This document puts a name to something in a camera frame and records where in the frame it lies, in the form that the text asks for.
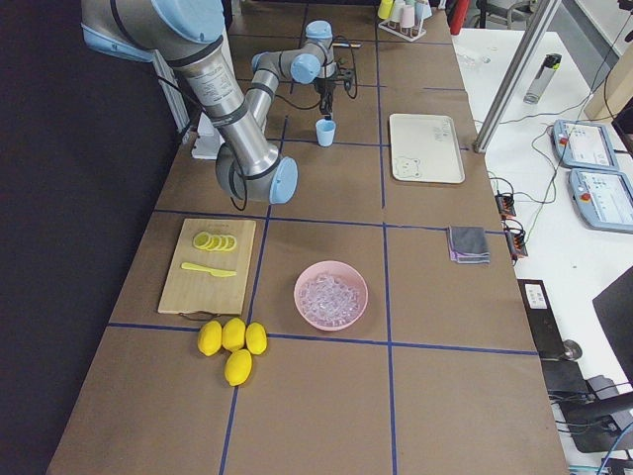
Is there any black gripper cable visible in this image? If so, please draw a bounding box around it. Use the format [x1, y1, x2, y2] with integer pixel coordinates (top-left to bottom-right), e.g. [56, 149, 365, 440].
[271, 35, 360, 113]

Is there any yellow plastic knife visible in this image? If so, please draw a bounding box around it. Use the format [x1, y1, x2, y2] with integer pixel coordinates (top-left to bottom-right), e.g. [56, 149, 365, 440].
[180, 262, 237, 278]

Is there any teach pendant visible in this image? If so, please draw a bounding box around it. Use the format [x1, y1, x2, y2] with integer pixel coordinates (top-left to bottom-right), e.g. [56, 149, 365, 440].
[569, 168, 632, 234]
[552, 120, 620, 171]

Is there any pink cup on rack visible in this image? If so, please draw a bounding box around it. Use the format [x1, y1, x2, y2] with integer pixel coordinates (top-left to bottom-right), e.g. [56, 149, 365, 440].
[400, 4, 415, 29]

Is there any white side table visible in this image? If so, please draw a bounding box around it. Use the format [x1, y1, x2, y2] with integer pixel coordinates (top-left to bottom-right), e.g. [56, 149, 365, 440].
[450, 27, 633, 392]

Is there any cream tray with bear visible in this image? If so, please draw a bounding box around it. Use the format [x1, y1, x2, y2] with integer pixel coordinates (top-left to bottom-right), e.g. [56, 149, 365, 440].
[389, 114, 465, 184]

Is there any yellow lemon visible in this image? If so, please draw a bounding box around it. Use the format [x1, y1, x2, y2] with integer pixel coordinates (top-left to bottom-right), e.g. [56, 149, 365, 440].
[225, 348, 253, 387]
[197, 321, 223, 356]
[222, 318, 246, 352]
[245, 322, 268, 355]

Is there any steel muddler black tip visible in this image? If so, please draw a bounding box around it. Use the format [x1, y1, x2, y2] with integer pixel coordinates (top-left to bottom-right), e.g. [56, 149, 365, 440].
[332, 41, 362, 49]

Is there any yellow lemon far left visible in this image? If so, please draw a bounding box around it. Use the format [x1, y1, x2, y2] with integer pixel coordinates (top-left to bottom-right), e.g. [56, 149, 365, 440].
[197, 321, 223, 356]

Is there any yellow lemon right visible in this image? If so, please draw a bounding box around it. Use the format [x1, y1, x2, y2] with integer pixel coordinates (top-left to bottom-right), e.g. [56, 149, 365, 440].
[245, 322, 268, 355]

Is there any wooden cutting board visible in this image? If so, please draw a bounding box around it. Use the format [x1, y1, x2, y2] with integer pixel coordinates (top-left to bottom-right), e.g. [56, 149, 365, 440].
[158, 219, 257, 315]

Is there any light blue plastic cup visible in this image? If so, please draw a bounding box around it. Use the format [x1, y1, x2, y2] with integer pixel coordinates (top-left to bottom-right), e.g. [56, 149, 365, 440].
[316, 118, 336, 147]

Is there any pink bowl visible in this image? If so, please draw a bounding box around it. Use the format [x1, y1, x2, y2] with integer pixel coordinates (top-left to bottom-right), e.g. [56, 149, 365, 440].
[294, 260, 369, 332]

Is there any pile of clear ice cubes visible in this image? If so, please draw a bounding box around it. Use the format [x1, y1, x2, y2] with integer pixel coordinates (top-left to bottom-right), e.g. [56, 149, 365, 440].
[299, 273, 360, 326]

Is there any yellow lemon middle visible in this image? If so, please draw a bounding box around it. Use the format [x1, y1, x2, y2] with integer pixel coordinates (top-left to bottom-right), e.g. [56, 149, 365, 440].
[222, 318, 246, 352]

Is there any aluminium frame post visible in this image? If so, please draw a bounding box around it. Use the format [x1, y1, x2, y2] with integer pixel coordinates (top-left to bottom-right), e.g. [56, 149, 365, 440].
[473, 0, 562, 153]

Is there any lower teach pendant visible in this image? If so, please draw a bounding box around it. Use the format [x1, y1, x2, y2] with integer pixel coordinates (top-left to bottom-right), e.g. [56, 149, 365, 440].
[569, 168, 632, 234]

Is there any grey folded cloth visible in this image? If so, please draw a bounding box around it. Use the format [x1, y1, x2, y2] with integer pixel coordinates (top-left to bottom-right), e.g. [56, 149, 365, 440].
[447, 226, 491, 264]

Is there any sliced lemon row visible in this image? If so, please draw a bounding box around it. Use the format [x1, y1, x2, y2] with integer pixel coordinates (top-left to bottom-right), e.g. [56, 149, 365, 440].
[192, 232, 237, 252]

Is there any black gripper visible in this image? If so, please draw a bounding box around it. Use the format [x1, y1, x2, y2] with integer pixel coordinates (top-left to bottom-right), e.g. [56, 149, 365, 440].
[314, 73, 357, 121]

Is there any white wire cup rack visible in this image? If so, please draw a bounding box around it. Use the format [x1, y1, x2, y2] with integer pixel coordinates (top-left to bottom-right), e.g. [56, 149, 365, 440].
[378, 18, 426, 43]

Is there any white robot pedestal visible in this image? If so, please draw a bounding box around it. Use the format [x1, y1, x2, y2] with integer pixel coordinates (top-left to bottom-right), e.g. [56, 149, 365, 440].
[190, 108, 271, 160]

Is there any yellow lemon front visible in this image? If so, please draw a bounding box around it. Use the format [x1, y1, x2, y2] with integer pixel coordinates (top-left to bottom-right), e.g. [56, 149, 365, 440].
[225, 348, 253, 387]

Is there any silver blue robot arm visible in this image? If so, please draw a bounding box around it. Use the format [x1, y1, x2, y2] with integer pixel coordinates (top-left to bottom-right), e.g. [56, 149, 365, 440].
[81, 0, 357, 204]

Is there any upper teach pendant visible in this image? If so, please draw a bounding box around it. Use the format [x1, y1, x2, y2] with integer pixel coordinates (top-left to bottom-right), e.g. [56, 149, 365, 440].
[552, 120, 620, 171]

